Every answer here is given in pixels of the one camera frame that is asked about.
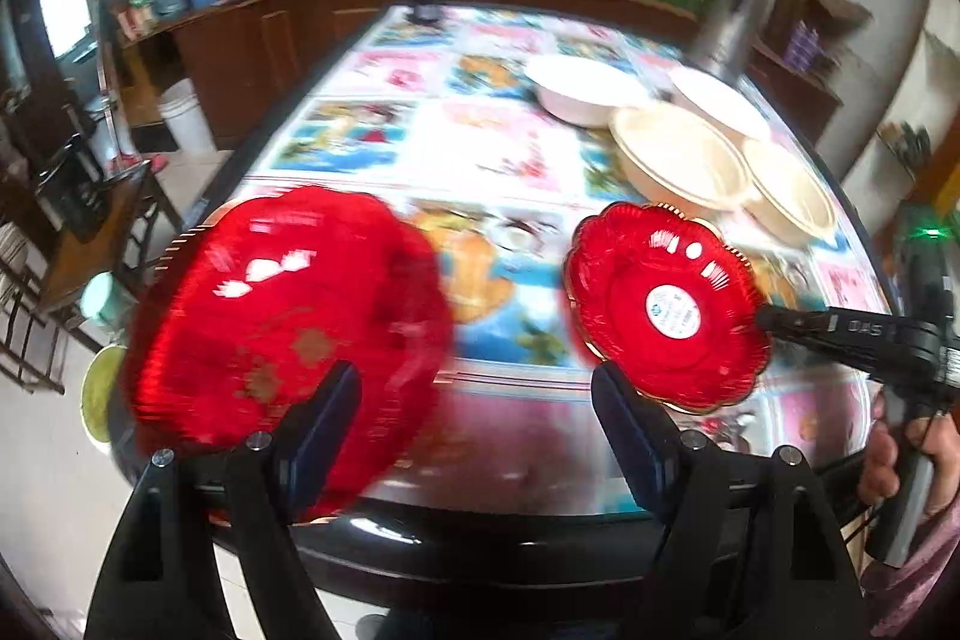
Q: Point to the floral tablecloth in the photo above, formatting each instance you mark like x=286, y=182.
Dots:
x=498, y=186

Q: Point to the green top plastic stool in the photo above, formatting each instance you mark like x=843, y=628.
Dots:
x=97, y=387

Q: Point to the white paper bowl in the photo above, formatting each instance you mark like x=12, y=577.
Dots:
x=719, y=104
x=582, y=92

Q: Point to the small red plastic plate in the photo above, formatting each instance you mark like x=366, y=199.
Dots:
x=667, y=300

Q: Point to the small beige paper bowl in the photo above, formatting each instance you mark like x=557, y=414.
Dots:
x=788, y=201

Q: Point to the large red plastic plate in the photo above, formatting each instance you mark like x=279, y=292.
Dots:
x=247, y=317

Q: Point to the small black device on table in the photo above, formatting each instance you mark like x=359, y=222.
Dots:
x=426, y=13

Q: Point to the stainless steel thermos jug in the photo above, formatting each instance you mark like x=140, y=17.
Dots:
x=725, y=37

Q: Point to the dark wooden chair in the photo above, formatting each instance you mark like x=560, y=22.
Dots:
x=45, y=268

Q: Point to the black electric kettle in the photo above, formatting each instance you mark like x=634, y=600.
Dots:
x=76, y=186

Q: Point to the person's right hand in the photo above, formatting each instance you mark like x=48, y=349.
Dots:
x=937, y=438

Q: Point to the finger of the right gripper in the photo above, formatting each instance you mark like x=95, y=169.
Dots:
x=883, y=345

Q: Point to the white plastic bucket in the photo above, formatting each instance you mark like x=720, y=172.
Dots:
x=180, y=108

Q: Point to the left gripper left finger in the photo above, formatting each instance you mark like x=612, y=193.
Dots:
x=269, y=481

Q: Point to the beige paper plate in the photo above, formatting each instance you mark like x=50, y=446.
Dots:
x=672, y=156

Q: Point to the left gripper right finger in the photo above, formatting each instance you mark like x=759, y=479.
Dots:
x=701, y=583

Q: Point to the teal lidded cup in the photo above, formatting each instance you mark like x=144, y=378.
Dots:
x=107, y=303

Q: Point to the wooden cabinet counter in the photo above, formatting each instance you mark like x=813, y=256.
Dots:
x=251, y=61

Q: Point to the purple bottles on shelf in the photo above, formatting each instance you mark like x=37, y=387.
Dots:
x=803, y=48

